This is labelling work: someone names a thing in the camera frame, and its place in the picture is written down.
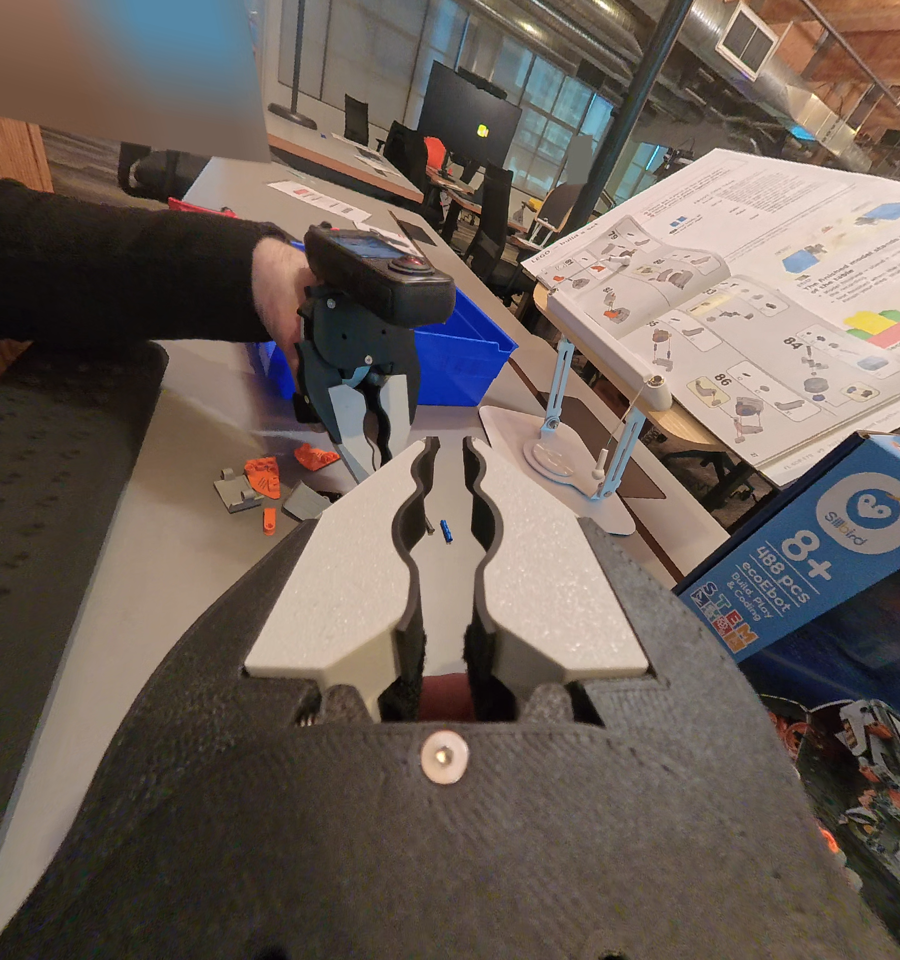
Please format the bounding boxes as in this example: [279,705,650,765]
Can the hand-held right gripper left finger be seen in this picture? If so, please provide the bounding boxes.
[245,438,436,706]

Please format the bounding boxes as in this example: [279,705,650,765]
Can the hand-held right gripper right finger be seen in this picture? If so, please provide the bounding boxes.
[462,438,649,700]

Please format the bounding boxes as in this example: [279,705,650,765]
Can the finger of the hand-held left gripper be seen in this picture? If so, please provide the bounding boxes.
[375,372,415,459]
[323,383,379,481]

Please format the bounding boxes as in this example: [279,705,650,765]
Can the person's left forearm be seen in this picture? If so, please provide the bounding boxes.
[0,177,293,349]

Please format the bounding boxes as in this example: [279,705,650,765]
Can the person's left hand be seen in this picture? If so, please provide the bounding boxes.
[252,237,316,361]

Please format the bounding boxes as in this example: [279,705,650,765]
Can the blue plastic bin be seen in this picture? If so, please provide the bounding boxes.
[263,285,520,411]

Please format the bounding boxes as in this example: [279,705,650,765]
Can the white book stand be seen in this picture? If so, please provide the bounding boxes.
[477,338,676,538]

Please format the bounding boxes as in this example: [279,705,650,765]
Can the black monitor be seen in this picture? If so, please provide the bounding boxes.
[417,60,524,175]

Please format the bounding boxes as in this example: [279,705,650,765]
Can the blue robot kit box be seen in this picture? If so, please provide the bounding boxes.
[675,432,900,910]

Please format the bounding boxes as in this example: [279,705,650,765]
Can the black foam pad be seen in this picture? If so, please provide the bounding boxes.
[0,342,170,889]

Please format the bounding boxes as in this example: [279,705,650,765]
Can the black ceiling pole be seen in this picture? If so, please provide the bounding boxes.
[570,0,700,229]

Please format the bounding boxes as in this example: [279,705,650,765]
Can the open instruction booklet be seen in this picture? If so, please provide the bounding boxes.
[522,147,900,469]

